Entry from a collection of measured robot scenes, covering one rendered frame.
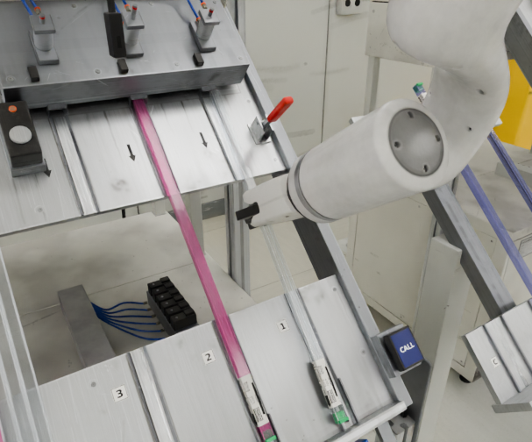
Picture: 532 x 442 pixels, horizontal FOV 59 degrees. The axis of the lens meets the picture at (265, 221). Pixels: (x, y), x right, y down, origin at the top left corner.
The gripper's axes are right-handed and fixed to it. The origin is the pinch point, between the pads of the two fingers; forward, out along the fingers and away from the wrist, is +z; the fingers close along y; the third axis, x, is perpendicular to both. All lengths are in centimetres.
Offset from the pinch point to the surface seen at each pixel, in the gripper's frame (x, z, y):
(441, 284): 19.0, 4.9, -35.0
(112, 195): -6.9, 2.7, 19.0
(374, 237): 9, 80, -86
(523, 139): -27, 137, -279
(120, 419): 19.3, -3.1, 24.9
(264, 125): -13.3, 0.8, -4.9
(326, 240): 6.0, -1.8, -8.6
